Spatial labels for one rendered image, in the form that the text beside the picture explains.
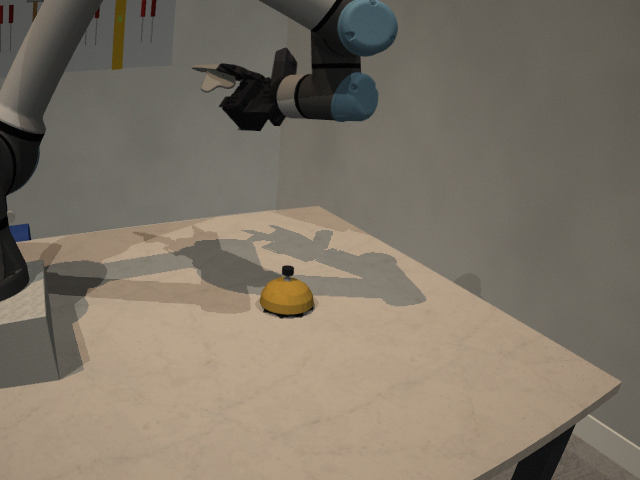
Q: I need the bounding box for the brass bell dome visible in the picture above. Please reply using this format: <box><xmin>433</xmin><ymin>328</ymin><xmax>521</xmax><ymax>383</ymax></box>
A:
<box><xmin>260</xmin><ymin>265</ymin><xmax>314</xmax><ymax>318</ymax></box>

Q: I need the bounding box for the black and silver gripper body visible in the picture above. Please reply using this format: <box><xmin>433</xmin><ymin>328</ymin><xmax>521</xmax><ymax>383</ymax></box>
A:
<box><xmin>219</xmin><ymin>72</ymin><xmax>287</xmax><ymax>131</ymax></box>

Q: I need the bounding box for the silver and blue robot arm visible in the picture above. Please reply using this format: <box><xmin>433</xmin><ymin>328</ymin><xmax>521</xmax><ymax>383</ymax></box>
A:
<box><xmin>0</xmin><ymin>0</ymin><xmax>398</xmax><ymax>302</ymax></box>

